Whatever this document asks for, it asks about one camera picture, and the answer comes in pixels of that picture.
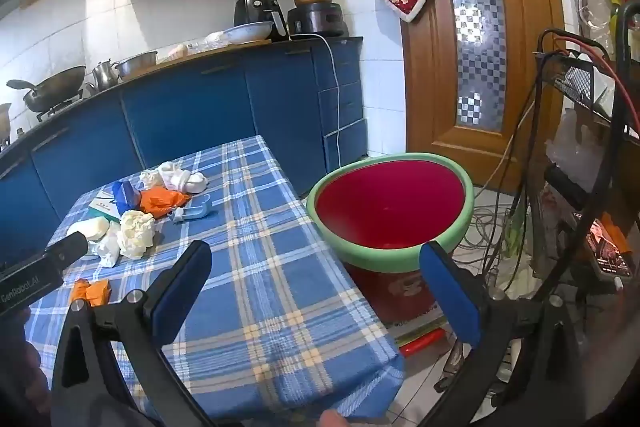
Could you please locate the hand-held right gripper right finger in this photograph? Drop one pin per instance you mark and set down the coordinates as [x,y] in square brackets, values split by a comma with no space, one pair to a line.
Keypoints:
[450,302]

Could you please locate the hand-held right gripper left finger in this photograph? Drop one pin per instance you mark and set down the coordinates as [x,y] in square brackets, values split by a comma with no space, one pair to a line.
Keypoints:
[170,302]

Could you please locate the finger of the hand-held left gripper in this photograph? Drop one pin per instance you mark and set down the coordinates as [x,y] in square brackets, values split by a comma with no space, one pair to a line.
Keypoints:
[70,247]

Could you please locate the clear plastic bag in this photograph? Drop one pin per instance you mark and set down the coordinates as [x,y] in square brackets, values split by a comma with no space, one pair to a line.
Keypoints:
[107,249]
[575,142]

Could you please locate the small orange wrapper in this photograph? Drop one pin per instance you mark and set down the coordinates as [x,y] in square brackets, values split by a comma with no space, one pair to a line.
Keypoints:
[92,292]

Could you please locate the white and green box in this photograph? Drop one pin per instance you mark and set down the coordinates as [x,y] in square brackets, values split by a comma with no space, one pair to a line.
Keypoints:
[102,207]

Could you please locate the large cream paper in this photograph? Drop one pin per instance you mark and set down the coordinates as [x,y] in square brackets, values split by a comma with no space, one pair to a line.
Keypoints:
[136,232]

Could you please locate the blue plastic wrapper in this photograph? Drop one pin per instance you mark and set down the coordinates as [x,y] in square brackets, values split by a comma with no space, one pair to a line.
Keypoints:
[125,196]

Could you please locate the light blue plastic clip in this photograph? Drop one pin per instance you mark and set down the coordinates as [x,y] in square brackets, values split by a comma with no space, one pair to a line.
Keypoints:
[192,213]

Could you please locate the orange plastic bag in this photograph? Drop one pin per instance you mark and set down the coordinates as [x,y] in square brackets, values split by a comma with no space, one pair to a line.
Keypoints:
[162,202]

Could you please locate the small cream paper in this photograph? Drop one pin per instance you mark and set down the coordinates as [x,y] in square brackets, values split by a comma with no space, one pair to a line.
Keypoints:
[149,180]

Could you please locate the red basin with green rim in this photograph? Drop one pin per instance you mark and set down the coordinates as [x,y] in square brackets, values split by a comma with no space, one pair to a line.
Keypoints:
[390,212]

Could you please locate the white plastic bag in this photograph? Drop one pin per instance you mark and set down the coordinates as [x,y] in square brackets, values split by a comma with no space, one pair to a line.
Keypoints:
[177,179]

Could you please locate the printed paper stack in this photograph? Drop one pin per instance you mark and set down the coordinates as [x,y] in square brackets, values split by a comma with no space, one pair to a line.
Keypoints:
[415,327]

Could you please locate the blue checked tablecloth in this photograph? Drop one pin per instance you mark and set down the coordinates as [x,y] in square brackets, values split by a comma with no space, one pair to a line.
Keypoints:
[260,287]

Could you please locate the green leek stalks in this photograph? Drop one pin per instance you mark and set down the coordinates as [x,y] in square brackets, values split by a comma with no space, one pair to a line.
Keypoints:
[515,227]

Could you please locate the dark wok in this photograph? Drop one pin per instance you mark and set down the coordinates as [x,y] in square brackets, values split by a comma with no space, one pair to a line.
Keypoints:
[52,89]

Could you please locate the metal kettle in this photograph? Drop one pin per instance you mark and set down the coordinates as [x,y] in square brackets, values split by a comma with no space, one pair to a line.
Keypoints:
[102,77]

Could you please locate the blue base cabinets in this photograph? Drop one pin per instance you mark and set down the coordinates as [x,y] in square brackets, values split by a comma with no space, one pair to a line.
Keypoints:
[200,107]

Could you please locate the metal basin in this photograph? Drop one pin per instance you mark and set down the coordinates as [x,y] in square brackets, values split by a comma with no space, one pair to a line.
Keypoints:
[137,64]

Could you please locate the wooden door with glass panel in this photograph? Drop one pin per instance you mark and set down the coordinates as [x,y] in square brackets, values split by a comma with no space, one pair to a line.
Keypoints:
[435,107]

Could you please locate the clear plastic bag on rack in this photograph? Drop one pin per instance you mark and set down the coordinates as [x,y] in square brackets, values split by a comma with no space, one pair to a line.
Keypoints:
[575,142]

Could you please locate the pale pink food bag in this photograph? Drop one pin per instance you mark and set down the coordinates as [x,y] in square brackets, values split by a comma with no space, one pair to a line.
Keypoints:
[177,52]

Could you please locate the white bowl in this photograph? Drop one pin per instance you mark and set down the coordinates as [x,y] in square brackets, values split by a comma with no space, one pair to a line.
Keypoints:
[247,32]

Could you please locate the black air fryer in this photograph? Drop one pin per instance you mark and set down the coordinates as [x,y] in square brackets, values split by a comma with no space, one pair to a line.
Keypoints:
[255,9]

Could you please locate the dark rice cooker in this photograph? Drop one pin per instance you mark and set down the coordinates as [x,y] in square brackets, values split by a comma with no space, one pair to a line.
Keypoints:
[317,19]

